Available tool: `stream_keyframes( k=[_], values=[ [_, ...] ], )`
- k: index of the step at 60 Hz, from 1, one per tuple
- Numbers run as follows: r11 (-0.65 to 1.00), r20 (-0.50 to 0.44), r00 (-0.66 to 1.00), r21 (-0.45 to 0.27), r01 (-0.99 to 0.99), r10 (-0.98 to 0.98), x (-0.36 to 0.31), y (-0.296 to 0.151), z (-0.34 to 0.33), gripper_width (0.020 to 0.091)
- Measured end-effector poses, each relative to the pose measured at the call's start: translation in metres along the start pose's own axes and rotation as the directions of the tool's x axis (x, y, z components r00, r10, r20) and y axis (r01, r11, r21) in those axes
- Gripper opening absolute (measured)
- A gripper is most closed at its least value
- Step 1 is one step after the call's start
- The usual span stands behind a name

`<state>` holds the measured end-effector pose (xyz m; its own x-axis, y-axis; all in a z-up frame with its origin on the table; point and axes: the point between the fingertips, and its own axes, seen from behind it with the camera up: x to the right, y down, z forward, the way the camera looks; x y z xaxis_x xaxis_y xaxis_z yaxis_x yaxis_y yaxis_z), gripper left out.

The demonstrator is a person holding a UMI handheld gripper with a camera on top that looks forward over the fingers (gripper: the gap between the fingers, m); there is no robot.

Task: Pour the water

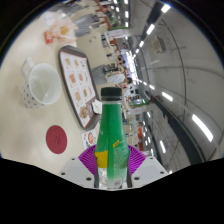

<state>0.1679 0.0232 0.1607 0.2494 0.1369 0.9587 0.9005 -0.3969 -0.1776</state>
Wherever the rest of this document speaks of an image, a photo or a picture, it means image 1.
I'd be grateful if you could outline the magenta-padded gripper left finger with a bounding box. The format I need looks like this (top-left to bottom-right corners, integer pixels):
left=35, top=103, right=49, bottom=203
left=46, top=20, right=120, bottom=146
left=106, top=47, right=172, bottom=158
left=59, top=144, right=98, bottom=189

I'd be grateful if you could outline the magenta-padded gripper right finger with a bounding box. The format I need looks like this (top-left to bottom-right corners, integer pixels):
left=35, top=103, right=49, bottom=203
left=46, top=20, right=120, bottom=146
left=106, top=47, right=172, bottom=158
left=127, top=144, right=169, bottom=189

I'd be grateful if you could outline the green plastic drink bottle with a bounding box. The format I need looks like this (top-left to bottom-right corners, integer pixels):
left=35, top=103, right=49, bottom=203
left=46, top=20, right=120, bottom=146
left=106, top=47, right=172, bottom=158
left=94, top=87, right=131, bottom=190

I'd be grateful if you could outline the flat round red coaster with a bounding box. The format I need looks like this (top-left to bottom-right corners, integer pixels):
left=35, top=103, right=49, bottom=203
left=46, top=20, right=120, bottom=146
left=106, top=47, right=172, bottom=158
left=45, top=124, right=69, bottom=155

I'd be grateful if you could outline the white paper napkin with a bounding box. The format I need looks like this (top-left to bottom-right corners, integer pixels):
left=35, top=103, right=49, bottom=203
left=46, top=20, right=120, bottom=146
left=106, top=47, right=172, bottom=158
left=91, top=99, right=103, bottom=115

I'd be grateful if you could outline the ceiling lights group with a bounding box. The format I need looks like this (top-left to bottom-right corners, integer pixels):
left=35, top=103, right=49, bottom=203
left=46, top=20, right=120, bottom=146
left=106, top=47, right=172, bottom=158
left=113, top=0, right=214, bottom=168

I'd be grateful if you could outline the brown food tray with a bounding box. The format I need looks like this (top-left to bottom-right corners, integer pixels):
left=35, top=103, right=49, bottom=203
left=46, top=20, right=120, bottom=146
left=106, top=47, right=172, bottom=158
left=57, top=45, right=103, bottom=131

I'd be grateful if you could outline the person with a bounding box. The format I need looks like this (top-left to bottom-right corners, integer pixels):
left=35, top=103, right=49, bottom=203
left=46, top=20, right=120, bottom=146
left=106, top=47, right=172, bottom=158
left=105, top=72, right=133, bottom=87

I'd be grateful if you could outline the beige chairs group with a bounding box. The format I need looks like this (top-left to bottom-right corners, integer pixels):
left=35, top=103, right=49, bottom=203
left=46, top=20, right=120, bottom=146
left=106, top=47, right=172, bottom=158
left=71, top=0, right=116, bottom=88

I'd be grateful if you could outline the white polka-dot mug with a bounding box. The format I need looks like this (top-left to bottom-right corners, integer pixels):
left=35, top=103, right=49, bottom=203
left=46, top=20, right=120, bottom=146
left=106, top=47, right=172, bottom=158
left=20, top=56, right=63, bottom=110

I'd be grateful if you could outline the ceiling air conditioner unit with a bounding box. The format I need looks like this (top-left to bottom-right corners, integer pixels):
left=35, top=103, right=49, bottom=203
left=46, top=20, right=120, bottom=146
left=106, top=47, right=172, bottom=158
left=153, top=35, right=167, bottom=54

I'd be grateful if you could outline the red sauce packet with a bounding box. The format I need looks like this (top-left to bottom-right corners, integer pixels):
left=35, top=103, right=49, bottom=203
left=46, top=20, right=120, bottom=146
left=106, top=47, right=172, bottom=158
left=44, top=31, right=54, bottom=44

